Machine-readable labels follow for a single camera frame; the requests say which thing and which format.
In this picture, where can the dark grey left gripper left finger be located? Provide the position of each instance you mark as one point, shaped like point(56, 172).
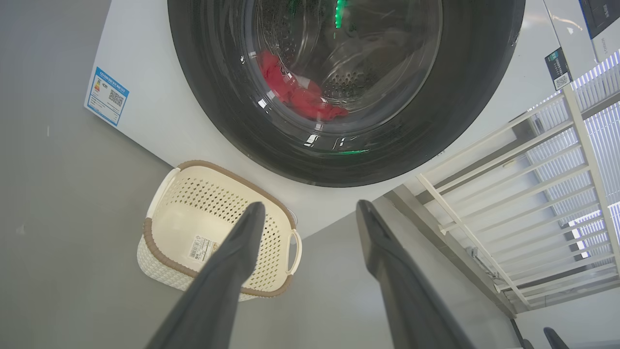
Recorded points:
point(213, 291)

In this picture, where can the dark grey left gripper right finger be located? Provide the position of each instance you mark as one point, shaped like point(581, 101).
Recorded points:
point(411, 300)

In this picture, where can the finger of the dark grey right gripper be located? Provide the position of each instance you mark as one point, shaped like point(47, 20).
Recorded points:
point(527, 344)
point(556, 340)

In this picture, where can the grey round washer door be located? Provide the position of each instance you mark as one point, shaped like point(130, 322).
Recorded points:
point(218, 121)

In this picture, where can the red and white garment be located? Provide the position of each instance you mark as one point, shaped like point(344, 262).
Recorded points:
point(300, 97)

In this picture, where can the white product label sticker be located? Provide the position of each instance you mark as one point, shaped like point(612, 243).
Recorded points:
point(199, 248)

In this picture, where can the cream perforated laundry basket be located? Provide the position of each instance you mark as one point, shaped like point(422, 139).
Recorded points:
point(193, 218)

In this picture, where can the white washing machine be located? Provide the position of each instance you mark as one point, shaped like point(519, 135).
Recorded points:
point(145, 121)

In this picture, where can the steel washer drum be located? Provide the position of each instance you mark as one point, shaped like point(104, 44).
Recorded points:
point(368, 58)

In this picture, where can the dark grey control panel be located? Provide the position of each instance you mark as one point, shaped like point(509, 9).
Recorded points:
point(603, 14)

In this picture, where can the white railing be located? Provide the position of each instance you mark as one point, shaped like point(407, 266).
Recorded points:
point(581, 140)

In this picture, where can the blue energy label sticker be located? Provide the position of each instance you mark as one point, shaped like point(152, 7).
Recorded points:
point(106, 97)

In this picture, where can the black QR sticker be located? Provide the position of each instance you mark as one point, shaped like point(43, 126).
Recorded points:
point(557, 65)

